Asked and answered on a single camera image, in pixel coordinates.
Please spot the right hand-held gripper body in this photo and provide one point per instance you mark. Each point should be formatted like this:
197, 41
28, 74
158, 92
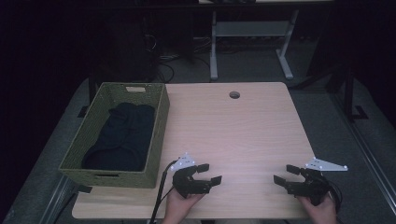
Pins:
314, 186

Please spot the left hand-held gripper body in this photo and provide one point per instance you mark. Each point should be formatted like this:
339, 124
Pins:
186, 186

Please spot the dark navy garment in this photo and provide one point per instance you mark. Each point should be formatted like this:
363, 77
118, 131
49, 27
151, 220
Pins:
124, 137

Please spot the green woven basket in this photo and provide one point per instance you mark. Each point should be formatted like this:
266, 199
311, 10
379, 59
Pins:
93, 124

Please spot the person's left hand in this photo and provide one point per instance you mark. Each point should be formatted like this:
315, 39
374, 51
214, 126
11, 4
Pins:
179, 208

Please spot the person's right hand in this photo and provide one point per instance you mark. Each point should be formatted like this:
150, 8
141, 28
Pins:
322, 214

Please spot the black stand with base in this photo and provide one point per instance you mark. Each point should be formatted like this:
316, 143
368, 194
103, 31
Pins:
349, 93

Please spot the metal floor rail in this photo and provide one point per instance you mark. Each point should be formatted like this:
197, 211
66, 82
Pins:
370, 161

